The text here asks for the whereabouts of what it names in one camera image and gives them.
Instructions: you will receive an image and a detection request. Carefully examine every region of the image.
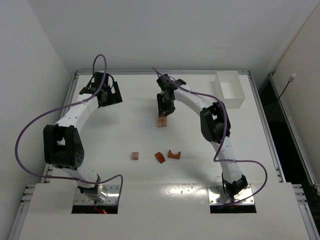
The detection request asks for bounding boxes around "white perforated box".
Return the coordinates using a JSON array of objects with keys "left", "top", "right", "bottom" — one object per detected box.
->
[{"left": 213, "top": 71, "right": 246, "bottom": 109}]

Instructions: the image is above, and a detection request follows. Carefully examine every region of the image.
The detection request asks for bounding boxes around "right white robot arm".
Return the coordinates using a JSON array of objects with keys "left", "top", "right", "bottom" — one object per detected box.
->
[{"left": 156, "top": 88, "right": 248, "bottom": 199}]

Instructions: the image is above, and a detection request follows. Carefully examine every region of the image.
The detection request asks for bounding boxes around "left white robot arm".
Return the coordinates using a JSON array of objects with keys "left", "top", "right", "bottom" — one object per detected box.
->
[{"left": 43, "top": 72, "right": 123, "bottom": 202}]

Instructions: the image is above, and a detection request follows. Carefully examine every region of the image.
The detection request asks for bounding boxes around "dark red arch block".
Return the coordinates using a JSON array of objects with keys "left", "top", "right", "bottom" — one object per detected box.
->
[{"left": 167, "top": 150, "right": 181, "bottom": 160}]

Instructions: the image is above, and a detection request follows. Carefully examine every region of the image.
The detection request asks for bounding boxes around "dark red wedge block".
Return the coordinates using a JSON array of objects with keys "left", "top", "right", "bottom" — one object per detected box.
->
[{"left": 154, "top": 152, "right": 166, "bottom": 164}]

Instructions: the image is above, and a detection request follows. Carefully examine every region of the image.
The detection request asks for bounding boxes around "light wood cube block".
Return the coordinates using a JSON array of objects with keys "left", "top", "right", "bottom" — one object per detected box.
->
[{"left": 131, "top": 151, "right": 139, "bottom": 160}]

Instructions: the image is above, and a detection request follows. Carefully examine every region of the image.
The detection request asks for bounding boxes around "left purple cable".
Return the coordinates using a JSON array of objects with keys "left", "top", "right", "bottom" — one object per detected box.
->
[{"left": 14, "top": 53, "right": 124, "bottom": 198}]

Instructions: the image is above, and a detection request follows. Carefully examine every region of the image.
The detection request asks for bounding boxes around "purple cable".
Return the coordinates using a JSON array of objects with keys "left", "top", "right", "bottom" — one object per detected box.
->
[
  {"left": 151, "top": 66, "right": 269, "bottom": 208},
  {"left": 14, "top": 53, "right": 124, "bottom": 198}
]

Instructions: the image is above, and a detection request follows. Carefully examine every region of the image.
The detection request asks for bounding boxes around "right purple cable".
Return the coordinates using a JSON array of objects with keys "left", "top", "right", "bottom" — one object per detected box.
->
[{"left": 151, "top": 66, "right": 269, "bottom": 208}]

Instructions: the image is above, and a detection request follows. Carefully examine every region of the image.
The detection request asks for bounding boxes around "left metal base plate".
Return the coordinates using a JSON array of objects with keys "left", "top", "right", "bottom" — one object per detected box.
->
[{"left": 73, "top": 185, "right": 120, "bottom": 206}]

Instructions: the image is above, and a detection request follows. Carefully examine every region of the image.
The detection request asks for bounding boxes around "metal base plate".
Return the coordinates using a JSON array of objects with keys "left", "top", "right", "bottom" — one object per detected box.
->
[
  {"left": 73, "top": 185, "right": 120, "bottom": 206},
  {"left": 207, "top": 184, "right": 255, "bottom": 206}
]

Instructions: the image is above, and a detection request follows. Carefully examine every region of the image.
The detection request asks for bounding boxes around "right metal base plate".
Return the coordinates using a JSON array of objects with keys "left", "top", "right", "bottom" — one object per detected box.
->
[{"left": 207, "top": 184, "right": 255, "bottom": 206}]

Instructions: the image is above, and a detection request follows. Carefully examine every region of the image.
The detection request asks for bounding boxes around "black wall cable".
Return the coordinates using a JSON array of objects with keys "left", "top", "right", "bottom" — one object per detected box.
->
[{"left": 277, "top": 73, "right": 297, "bottom": 100}]

